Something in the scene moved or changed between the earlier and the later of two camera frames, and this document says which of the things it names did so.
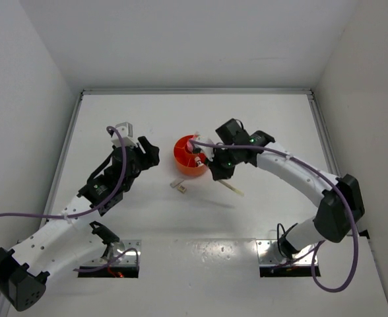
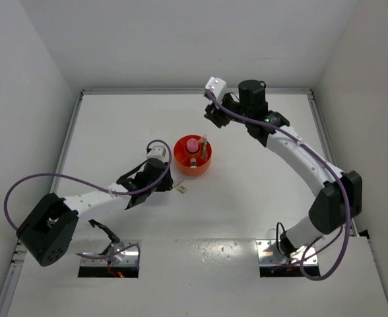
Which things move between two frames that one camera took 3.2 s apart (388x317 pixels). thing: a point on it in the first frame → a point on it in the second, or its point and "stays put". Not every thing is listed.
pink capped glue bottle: x=189 y=146 stays put
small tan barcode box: x=182 y=189 stays put
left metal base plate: x=129 y=259 stays put
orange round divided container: x=184 y=159 stays put
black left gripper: x=150 y=158 → x=167 y=181
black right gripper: x=218 y=172 → x=214 y=114
